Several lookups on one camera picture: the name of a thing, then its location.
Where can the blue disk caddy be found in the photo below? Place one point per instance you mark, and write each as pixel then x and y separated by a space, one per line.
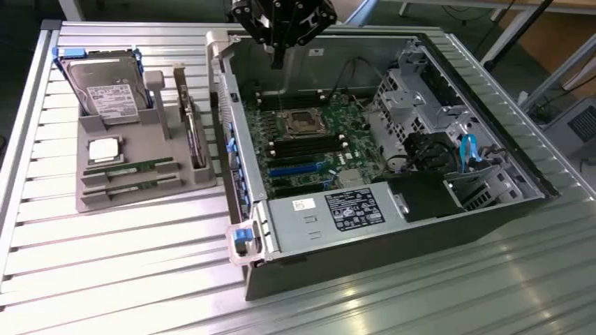
pixel 146 83

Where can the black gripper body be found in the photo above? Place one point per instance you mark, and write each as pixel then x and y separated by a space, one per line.
pixel 247 12

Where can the green motherboard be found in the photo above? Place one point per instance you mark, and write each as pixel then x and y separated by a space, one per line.
pixel 345 118

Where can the blue case latch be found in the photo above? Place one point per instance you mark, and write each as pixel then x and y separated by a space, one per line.
pixel 241 236

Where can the white desk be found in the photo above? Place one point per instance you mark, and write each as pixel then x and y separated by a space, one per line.
pixel 550 5

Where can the black open PC case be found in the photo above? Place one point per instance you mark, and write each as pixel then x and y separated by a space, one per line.
pixel 373 258

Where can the silver metal disk bay cage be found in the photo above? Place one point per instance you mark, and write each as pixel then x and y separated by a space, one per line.
pixel 410 104

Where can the grey computer tower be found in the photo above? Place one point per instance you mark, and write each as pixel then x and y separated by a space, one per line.
pixel 578 125

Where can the silver CPU chip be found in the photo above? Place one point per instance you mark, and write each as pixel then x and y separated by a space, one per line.
pixel 106 150

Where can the black RAM slot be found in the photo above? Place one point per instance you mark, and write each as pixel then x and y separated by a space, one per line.
pixel 293 106
pixel 289 93
pixel 313 152
pixel 309 139
pixel 291 102
pixel 311 148
pixel 290 98
pixel 310 143

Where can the graphics card with metal bracket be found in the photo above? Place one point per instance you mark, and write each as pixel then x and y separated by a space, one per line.
pixel 193 129

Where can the green RAM stick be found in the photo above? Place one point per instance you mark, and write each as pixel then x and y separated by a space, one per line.
pixel 130 168
pixel 138 186

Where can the white desk leg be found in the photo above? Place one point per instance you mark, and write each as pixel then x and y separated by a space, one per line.
pixel 506 35

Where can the blue expansion slot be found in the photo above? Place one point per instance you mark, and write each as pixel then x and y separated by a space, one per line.
pixel 298 170

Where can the CPU socket with metal frame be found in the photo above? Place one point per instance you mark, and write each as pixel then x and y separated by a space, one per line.
pixel 299 122

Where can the silver hard disk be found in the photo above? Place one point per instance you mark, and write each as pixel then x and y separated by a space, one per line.
pixel 105 90

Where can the grey power supply unit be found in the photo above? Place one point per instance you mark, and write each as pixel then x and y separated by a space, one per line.
pixel 307 223

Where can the blue card retainer strip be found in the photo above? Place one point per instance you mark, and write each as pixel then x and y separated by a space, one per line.
pixel 235 164

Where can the black expansion slot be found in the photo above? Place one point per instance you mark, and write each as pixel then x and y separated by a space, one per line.
pixel 295 162

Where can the grey parts rack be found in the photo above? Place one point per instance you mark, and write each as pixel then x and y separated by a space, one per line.
pixel 139 199

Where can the silver chipset heatsink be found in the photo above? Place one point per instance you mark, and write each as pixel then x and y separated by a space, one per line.
pixel 350 178

